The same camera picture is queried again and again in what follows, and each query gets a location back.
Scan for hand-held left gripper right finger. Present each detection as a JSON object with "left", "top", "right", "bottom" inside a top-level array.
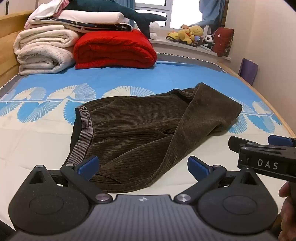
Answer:
[{"left": 173, "top": 156, "right": 262, "bottom": 205}]

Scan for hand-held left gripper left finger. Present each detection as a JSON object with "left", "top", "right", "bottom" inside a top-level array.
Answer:
[{"left": 27, "top": 156, "right": 113, "bottom": 205}]

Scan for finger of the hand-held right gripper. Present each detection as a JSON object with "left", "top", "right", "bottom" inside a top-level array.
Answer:
[
  {"left": 228, "top": 136, "right": 270, "bottom": 154},
  {"left": 268, "top": 134, "right": 296, "bottom": 147}
]

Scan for brown corduroy pants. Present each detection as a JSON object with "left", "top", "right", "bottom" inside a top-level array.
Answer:
[{"left": 60, "top": 82, "right": 243, "bottom": 194}]

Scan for person's right hand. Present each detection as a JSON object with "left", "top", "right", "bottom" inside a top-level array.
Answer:
[{"left": 273, "top": 181, "right": 296, "bottom": 241}]

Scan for purple bag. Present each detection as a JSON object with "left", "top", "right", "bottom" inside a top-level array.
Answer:
[{"left": 238, "top": 58, "right": 259, "bottom": 85}]

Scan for red cushion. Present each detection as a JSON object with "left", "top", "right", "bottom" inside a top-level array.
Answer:
[{"left": 211, "top": 27, "right": 234, "bottom": 57}]

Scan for blue white patterned bed sheet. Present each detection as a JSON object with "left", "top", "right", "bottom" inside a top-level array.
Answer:
[{"left": 0, "top": 59, "right": 296, "bottom": 232}]

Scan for panda plush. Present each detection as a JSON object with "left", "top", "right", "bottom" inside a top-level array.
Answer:
[{"left": 203, "top": 34, "right": 214, "bottom": 49}]

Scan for white window sill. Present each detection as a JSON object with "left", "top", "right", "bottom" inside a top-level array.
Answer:
[{"left": 149, "top": 38, "right": 232, "bottom": 62}]

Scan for yellow round plush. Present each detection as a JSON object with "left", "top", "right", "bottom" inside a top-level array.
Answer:
[{"left": 190, "top": 25, "right": 204, "bottom": 39}]

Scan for red folded blanket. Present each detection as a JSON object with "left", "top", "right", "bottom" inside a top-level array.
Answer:
[{"left": 73, "top": 30, "right": 158, "bottom": 69}]

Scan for yellow bear plush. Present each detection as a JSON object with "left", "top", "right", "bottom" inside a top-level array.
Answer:
[{"left": 167, "top": 24, "right": 193, "bottom": 44}]

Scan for cream folded quilt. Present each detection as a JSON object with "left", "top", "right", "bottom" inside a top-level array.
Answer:
[{"left": 13, "top": 24, "right": 81, "bottom": 76}]

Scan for blue curtain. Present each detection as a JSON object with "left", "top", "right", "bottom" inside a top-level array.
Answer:
[{"left": 198, "top": 0, "right": 229, "bottom": 27}]

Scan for white plush toy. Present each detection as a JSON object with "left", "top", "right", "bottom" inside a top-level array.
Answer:
[{"left": 149, "top": 22, "right": 161, "bottom": 39}]

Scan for navy trimmed folded blanket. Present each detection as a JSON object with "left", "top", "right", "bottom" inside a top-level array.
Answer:
[{"left": 24, "top": 18, "right": 133, "bottom": 32}]

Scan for window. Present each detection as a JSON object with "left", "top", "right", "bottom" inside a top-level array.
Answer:
[{"left": 134, "top": 0, "right": 204, "bottom": 29}]

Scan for white folded duvet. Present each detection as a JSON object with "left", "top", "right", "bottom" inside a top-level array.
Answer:
[{"left": 54, "top": 9, "right": 130, "bottom": 24}]

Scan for teal shark plush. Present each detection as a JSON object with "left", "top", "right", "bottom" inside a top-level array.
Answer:
[{"left": 66, "top": 0, "right": 167, "bottom": 39}]

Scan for pink white cloth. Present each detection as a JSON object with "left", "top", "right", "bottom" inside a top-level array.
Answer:
[{"left": 30, "top": 0, "right": 70, "bottom": 21}]

